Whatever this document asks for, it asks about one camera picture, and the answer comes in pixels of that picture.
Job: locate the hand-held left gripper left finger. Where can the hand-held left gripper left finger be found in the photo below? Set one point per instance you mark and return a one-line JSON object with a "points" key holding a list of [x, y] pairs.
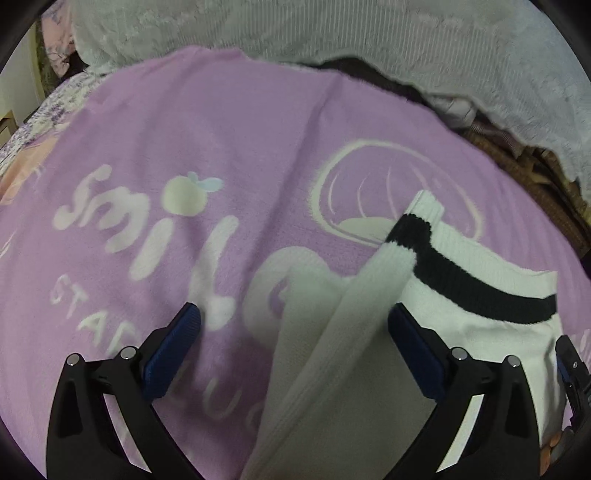
{"points": [[171, 355]]}

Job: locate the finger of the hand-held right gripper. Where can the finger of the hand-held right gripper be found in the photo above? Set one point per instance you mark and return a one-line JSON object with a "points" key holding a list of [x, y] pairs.
{"points": [[570, 360]]}

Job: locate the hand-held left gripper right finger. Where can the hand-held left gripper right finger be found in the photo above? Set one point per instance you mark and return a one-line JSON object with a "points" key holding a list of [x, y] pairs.
{"points": [[415, 355]]}

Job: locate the white sweater with black stripes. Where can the white sweater with black stripes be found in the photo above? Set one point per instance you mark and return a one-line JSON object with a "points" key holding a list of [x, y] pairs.
{"points": [[351, 415]]}

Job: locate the person's right hand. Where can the person's right hand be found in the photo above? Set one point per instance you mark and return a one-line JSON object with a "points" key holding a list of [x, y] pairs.
{"points": [[551, 457]]}

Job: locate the brown wooden furniture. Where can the brown wooden furniture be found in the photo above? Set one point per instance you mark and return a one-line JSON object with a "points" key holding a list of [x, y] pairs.
{"points": [[531, 170]]}

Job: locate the purple printed blanket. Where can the purple printed blanket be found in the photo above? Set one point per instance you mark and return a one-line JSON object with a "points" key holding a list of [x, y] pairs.
{"points": [[207, 138]]}

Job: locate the pale folded cloth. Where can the pale folded cloth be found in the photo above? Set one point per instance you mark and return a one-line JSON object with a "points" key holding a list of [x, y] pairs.
{"points": [[455, 108]]}

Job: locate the floral bedsheet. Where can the floral bedsheet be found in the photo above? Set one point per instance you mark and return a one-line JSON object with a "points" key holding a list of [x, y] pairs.
{"points": [[41, 110]]}

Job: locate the pink floral cloth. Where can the pink floral cloth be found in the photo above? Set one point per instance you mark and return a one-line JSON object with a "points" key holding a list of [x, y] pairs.
{"points": [[57, 50]]}

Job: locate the white lace cover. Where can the white lace cover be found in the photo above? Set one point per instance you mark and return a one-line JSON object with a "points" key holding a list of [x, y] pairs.
{"points": [[369, 32]]}

